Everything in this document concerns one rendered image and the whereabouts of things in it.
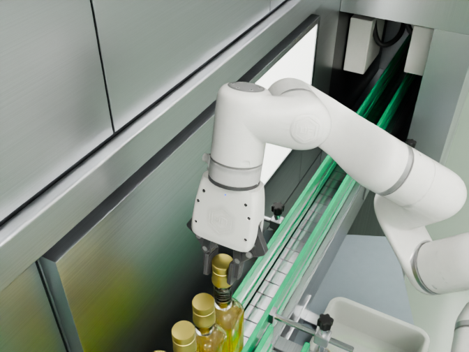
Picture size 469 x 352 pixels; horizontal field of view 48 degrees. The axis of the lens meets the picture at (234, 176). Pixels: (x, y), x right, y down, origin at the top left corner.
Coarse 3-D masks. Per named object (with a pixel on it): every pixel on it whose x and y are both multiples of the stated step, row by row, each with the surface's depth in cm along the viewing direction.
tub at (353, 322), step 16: (336, 304) 119; (352, 304) 118; (336, 320) 122; (352, 320) 120; (368, 320) 118; (384, 320) 116; (400, 320) 115; (336, 336) 120; (352, 336) 120; (368, 336) 120; (384, 336) 118; (400, 336) 116; (416, 336) 113
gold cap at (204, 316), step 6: (198, 294) 80; (204, 294) 80; (192, 300) 79; (198, 300) 79; (204, 300) 79; (210, 300) 79; (192, 306) 79; (198, 306) 78; (204, 306) 78; (210, 306) 78; (198, 312) 78; (204, 312) 78; (210, 312) 79; (198, 318) 79; (204, 318) 79; (210, 318) 80; (198, 324) 80; (204, 324) 80; (210, 324) 80
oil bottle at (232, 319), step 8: (232, 304) 87; (240, 304) 88; (216, 312) 86; (224, 312) 86; (232, 312) 86; (240, 312) 88; (216, 320) 86; (224, 320) 86; (232, 320) 86; (240, 320) 89; (224, 328) 86; (232, 328) 86; (240, 328) 91; (232, 336) 88; (240, 336) 92; (232, 344) 89; (240, 344) 94
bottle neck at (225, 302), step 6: (216, 288) 83; (222, 288) 86; (228, 288) 83; (216, 294) 84; (222, 294) 83; (228, 294) 84; (216, 300) 85; (222, 300) 84; (228, 300) 85; (216, 306) 86; (222, 306) 85; (228, 306) 86
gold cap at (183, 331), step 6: (174, 324) 76; (180, 324) 76; (186, 324) 76; (192, 324) 76; (174, 330) 75; (180, 330) 75; (186, 330) 75; (192, 330) 75; (174, 336) 74; (180, 336) 74; (186, 336) 74; (192, 336) 74; (174, 342) 75; (180, 342) 74; (186, 342) 74; (192, 342) 75; (174, 348) 76; (180, 348) 75; (186, 348) 75; (192, 348) 76
